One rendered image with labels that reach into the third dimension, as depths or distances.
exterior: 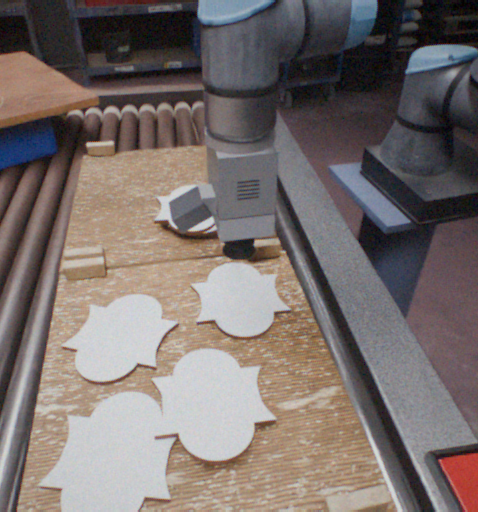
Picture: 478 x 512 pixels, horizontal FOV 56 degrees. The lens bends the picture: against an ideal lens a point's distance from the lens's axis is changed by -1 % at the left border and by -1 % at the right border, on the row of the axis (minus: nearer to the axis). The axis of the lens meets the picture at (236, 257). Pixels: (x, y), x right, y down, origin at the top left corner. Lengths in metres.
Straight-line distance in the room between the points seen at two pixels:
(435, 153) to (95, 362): 0.76
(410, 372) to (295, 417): 0.17
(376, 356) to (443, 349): 1.36
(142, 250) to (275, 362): 0.30
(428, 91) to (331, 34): 0.49
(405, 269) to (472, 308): 1.08
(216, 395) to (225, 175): 0.24
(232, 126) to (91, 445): 0.35
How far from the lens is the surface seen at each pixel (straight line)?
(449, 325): 2.08
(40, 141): 1.12
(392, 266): 1.13
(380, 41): 4.51
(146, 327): 0.60
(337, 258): 0.76
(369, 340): 0.64
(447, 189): 0.99
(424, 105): 0.98
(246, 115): 0.45
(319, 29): 0.49
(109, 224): 0.82
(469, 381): 1.91
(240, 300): 0.63
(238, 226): 0.51
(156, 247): 0.74
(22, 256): 0.82
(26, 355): 0.65
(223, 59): 0.44
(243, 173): 0.48
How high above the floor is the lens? 1.38
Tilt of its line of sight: 38 degrees down
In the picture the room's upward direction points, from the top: straight up
